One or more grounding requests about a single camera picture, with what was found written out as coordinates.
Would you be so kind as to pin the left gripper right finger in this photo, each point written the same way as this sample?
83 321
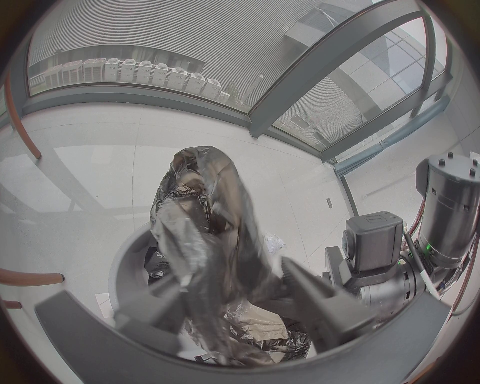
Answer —
322 307

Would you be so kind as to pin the window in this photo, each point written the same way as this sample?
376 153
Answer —
150 33

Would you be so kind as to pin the white paper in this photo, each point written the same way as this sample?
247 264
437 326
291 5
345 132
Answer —
273 243

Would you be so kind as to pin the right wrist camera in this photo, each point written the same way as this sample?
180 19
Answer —
371 240

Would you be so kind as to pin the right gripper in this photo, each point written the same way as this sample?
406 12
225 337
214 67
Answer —
390 289

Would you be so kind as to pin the white trash bin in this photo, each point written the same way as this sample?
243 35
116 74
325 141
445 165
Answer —
125 262

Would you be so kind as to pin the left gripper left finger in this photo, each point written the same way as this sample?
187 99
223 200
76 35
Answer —
157 311

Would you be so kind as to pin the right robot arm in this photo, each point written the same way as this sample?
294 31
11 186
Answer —
450 210

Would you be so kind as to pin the black plastic bag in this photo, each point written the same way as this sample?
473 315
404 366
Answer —
225 210

